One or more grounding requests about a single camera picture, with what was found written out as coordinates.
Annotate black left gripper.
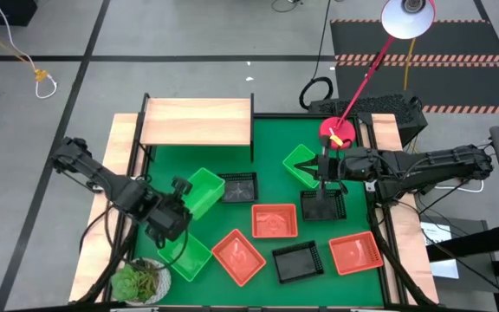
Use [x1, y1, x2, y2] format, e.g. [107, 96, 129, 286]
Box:
[145, 197, 194, 244]

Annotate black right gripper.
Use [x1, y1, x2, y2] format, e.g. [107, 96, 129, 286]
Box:
[295, 148, 353, 185]

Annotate green plastic basket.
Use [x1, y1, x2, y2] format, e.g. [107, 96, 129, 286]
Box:
[157, 231, 213, 283]
[185, 167, 226, 221]
[282, 143, 325, 190]

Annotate black plastic basket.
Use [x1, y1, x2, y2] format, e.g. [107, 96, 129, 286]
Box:
[217, 172, 259, 204]
[300, 189, 347, 222]
[271, 240, 325, 285]

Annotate orange plastic basket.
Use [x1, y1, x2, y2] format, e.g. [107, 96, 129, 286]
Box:
[328, 231, 384, 276]
[251, 203, 299, 239]
[211, 228, 267, 288]

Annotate red desk lamp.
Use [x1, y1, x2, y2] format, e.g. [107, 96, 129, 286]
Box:
[318, 0, 437, 152]

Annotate green table mat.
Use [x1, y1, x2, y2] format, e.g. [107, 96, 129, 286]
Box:
[134, 116, 385, 307]

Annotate succulent in white patterned pot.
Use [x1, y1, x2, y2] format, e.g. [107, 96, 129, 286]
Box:
[110, 257, 172, 305]

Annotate white paper sheet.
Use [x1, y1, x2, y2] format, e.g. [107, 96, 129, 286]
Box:
[420, 220, 461, 279]

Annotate black floor mat hazard stripes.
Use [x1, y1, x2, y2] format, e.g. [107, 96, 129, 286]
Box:
[329, 17, 499, 114]

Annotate black box on floor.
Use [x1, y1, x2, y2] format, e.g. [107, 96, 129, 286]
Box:
[0, 0, 38, 27]

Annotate black coiled floor cable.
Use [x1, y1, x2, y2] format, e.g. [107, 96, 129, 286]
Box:
[298, 0, 335, 112]

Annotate wooden shelf with black frame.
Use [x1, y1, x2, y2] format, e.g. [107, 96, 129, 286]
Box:
[136, 92, 256, 164]

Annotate yellow hanging cord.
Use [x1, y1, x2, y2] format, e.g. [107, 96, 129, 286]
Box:
[403, 37, 418, 91]

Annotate white floor cable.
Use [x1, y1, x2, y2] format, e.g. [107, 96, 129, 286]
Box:
[0, 0, 59, 100]

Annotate yellow floor cable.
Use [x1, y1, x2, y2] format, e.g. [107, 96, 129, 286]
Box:
[0, 20, 49, 83]

